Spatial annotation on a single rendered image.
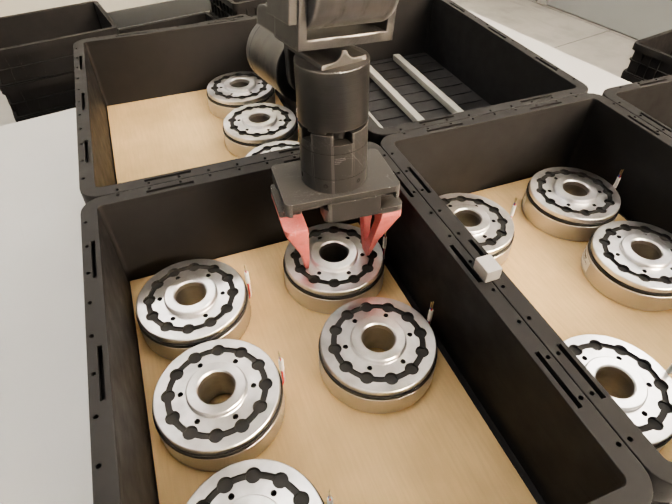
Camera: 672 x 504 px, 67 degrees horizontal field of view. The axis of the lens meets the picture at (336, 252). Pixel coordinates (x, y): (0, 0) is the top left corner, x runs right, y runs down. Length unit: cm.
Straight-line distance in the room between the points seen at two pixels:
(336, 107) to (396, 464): 28
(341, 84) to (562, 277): 33
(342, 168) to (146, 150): 41
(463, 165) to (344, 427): 34
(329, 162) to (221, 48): 51
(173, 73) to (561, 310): 66
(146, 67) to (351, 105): 54
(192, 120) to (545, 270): 54
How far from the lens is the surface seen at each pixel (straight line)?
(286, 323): 50
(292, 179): 45
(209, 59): 89
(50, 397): 69
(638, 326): 58
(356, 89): 39
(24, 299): 81
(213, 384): 45
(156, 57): 88
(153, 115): 85
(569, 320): 55
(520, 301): 41
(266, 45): 45
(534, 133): 68
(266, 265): 56
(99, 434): 36
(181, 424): 43
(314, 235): 54
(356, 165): 42
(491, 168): 66
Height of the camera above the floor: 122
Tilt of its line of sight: 44 degrees down
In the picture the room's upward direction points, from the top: straight up
